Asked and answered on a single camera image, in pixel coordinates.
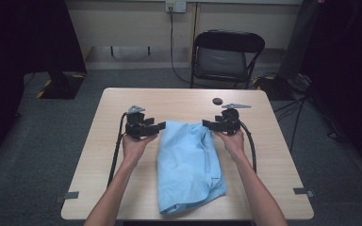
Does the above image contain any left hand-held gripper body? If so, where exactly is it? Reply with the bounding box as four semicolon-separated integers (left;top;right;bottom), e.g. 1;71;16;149
123;105;147;141

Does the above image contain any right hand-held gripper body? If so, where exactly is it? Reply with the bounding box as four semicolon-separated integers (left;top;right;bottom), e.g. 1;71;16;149
215;103;253;137

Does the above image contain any light blue short-sleeved shirt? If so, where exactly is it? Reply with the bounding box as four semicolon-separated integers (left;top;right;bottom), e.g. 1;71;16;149
156;121;228;217

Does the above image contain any person's left hand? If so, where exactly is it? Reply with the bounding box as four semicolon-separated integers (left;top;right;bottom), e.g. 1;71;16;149
121;132;160;167

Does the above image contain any person's right hand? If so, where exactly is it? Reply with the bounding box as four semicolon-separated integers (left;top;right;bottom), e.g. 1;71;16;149
213;128;246;162

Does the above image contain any black folding chair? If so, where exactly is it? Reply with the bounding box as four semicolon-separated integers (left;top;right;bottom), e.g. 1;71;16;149
189;29;266;90

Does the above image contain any black tripod stand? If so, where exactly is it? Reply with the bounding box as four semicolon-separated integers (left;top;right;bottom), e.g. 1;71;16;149
272;93;312;154

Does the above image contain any black yellow-striped stand base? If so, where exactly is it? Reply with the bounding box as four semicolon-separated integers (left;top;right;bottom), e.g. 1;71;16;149
36;71;86;101

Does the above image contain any grey tape strip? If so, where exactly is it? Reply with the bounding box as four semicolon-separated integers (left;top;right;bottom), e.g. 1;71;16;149
55;191;80;203
292;187;316;199

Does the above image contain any dark curtain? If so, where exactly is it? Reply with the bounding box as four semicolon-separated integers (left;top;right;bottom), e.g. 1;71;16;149
0;0;88;168
277;0;362;182

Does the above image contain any right hand-held gripper black cable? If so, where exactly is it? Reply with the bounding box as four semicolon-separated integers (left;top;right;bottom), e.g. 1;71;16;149
239;121;258;174

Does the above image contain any hand-held gripper black cable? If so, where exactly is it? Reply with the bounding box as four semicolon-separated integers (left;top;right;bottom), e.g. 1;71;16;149
239;121;258;174
107;112;128;188

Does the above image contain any left hand-held gripper black cable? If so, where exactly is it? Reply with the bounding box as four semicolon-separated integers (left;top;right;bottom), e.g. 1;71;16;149
107;112;128;188

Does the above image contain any black stand base with cables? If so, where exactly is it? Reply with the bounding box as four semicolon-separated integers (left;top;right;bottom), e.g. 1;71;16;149
252;73;313;102

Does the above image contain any thin black power cable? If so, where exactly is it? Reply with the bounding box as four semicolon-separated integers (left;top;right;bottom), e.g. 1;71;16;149
168;7;192;85

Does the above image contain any vertical wall conduit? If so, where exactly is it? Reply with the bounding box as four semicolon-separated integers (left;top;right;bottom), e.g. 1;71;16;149
191;2;201;48

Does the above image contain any white wall socket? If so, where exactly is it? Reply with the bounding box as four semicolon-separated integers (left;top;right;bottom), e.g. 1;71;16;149
165;0;188;14

